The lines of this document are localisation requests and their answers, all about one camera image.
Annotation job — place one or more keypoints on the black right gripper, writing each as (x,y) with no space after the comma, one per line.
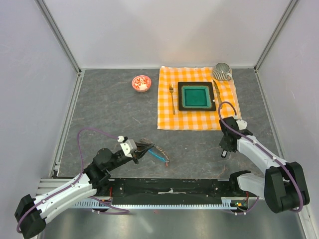
(222,144)

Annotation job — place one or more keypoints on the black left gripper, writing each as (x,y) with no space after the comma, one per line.
(141,151)

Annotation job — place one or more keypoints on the black key tag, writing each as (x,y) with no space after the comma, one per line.
(224,153)

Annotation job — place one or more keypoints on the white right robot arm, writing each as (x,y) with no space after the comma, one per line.
(283,184)

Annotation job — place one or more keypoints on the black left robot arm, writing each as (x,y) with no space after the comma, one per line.
(34,213)

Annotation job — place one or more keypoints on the gold knife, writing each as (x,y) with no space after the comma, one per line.
(217,92)

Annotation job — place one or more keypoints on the black teal square plate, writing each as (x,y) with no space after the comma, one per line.
(196,96)

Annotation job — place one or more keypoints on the striped ceramic mug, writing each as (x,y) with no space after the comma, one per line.
(222,72)

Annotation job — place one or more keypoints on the red patterned bowl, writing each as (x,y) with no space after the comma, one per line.
(141,83)

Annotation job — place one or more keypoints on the gold fork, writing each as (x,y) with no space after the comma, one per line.
(171,90)

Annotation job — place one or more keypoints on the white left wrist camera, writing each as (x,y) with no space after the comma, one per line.
(128,146)

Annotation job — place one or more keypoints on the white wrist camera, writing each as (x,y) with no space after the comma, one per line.
(242,124)
(128,146)

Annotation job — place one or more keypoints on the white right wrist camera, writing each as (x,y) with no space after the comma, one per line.
(242,124)

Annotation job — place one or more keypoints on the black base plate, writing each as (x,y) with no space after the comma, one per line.
(183,191)

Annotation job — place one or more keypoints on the slotted cable duct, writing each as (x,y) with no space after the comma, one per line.
(225,204)

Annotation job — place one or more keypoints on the aluminium frame rail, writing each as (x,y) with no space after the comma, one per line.
(58,34)

